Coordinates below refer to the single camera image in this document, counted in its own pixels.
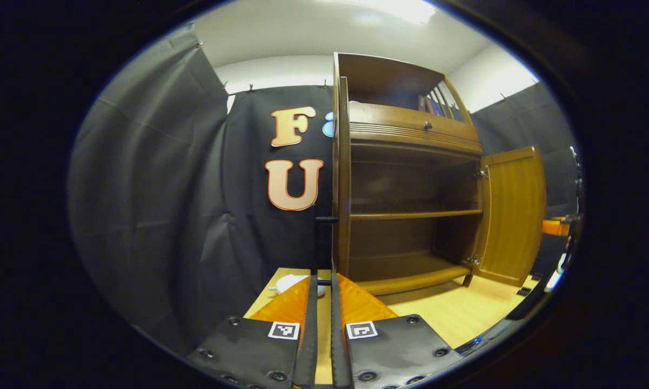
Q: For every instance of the metal door hinge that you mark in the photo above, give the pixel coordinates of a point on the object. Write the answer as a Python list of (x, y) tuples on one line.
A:
[(482, 174), (472, 260)]

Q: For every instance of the wooden double-door shoe cabinet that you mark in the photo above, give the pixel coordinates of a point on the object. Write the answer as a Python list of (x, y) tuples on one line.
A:
[(400, 189)]

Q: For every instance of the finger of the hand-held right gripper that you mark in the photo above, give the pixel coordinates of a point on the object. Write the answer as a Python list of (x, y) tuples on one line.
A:
[(554, 227)]

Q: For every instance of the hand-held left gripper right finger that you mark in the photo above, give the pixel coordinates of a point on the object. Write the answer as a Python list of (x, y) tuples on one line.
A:
[(339, 356)]

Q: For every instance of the wooden shoe cabinet door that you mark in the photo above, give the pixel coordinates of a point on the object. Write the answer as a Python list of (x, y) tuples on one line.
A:
[(513, 216), (344, 189)]

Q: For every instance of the blue book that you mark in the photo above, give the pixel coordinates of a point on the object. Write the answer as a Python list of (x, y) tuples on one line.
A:
[(436, 106)]

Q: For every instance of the black backdrop cloth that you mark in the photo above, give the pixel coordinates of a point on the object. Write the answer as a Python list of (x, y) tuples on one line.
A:
[(156, 216)]

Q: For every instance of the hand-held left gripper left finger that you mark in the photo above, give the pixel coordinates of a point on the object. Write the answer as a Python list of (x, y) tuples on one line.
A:
[(309, 351)]

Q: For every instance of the white object on table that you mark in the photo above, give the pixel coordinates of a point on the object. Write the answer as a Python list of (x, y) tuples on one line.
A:
[(289, 283)]

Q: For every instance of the maroon book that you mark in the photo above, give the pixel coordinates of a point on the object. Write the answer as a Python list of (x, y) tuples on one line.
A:
[(428, 104)]

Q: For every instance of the large ceiling light panel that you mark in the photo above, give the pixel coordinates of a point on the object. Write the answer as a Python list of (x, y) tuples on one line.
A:
[(400, 8)]

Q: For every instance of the wooden drawer with dark knob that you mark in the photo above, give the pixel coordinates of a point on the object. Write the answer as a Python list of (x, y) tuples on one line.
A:
[(389, 119)]

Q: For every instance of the brown book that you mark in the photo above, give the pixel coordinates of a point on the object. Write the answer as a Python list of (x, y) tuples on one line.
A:
[(421, 102)]

